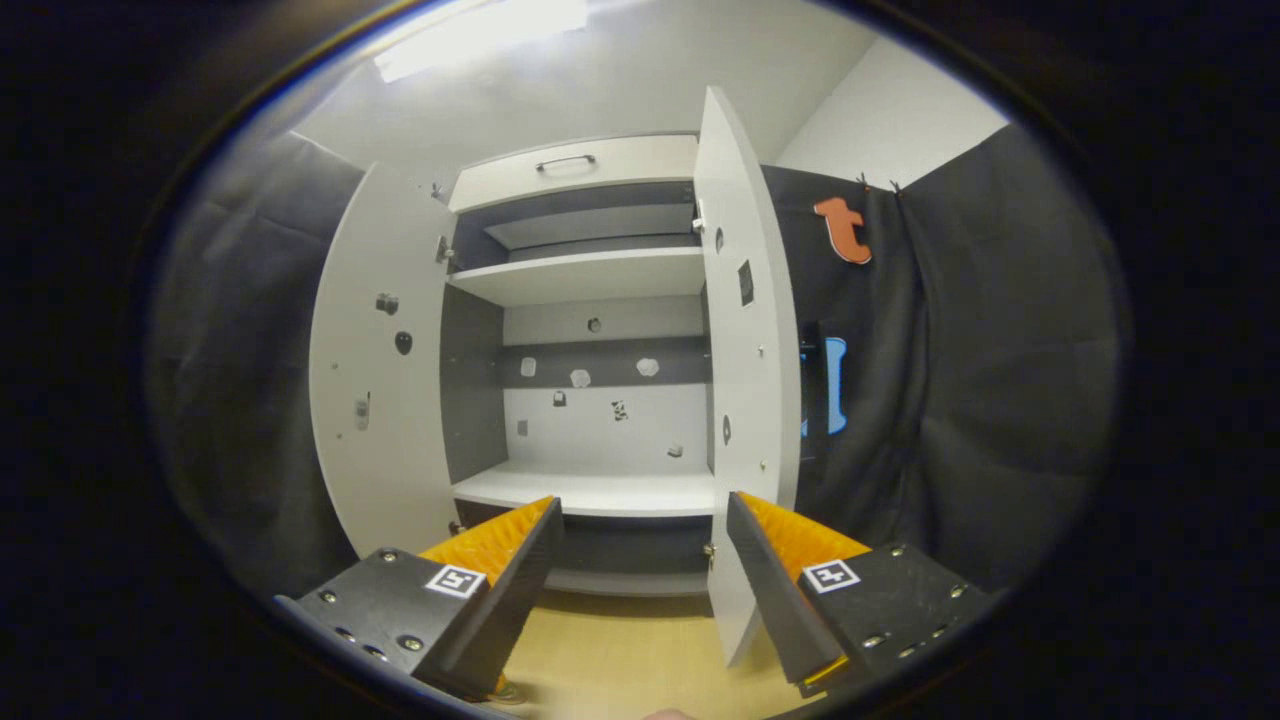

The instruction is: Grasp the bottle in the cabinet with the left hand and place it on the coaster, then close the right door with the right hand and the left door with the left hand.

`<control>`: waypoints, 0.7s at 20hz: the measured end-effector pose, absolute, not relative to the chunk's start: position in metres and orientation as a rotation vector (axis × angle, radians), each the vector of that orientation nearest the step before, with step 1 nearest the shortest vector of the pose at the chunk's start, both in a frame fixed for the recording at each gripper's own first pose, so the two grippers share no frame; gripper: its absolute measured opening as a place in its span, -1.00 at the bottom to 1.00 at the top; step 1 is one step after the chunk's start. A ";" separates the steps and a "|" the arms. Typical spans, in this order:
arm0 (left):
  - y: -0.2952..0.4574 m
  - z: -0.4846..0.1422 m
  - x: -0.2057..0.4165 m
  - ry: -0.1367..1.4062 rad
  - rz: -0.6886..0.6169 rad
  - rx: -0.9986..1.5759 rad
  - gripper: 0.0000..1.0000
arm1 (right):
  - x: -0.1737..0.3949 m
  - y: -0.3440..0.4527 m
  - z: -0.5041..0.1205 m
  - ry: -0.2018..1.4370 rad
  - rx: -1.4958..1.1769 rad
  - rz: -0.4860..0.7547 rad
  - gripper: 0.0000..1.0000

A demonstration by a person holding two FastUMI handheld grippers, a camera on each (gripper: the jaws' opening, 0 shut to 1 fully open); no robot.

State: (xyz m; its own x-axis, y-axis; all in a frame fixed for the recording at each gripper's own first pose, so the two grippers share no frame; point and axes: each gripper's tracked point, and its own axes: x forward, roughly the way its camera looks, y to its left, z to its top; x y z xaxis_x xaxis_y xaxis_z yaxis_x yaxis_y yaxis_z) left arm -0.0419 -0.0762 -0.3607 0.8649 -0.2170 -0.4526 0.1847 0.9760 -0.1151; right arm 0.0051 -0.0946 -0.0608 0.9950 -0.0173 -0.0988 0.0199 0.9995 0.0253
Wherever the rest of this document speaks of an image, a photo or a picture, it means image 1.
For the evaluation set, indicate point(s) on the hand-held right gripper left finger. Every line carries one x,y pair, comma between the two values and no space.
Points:
515,600

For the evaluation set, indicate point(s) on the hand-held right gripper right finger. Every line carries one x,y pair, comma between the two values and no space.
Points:
775,600

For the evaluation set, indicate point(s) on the white cabinet door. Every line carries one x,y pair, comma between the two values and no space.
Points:
745,380
380,470

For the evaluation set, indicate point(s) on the white and grey cabinet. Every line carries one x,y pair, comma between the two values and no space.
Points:
590,275

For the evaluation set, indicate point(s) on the white cabinet shelf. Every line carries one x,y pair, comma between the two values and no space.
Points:
590,275

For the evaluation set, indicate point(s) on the black backdrop cloth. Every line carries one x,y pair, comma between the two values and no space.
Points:
1000,350

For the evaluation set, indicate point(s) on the ceiling light panel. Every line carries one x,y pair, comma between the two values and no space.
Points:
480,30

